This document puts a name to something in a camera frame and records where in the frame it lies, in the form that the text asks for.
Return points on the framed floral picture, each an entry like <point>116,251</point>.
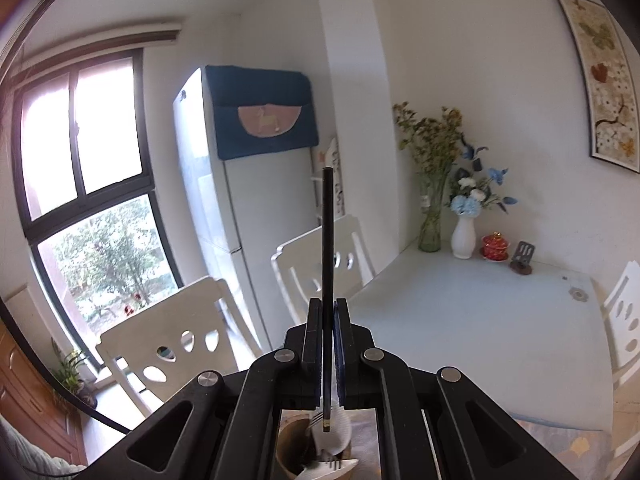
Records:
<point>612,103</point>

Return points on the black phone stand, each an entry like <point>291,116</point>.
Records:
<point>521,262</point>

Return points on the red lidded teacup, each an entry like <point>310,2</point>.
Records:
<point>495,247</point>

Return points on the white refrigerator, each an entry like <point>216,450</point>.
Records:
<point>243,210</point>

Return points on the white ribbed vase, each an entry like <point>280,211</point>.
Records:
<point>463,238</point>

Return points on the glass vase with stems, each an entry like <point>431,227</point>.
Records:
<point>433,144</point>

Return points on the steel fork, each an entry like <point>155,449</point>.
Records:
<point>330,459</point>
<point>316,419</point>

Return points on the window with dark frame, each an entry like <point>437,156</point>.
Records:
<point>86,195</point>

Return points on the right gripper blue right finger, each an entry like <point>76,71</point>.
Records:
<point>342,348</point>

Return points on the blue fridge cover cloth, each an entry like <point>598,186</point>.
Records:
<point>257,111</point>

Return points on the black chopstick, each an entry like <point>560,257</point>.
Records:
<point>327,290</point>

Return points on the white rice paddle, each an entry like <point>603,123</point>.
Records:
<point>331,470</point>
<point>337,438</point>

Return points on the potted green plant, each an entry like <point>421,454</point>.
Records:
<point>67,374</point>

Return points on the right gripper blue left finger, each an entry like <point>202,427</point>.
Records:
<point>311,359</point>

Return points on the patterned grey placemat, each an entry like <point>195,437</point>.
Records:
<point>587,454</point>

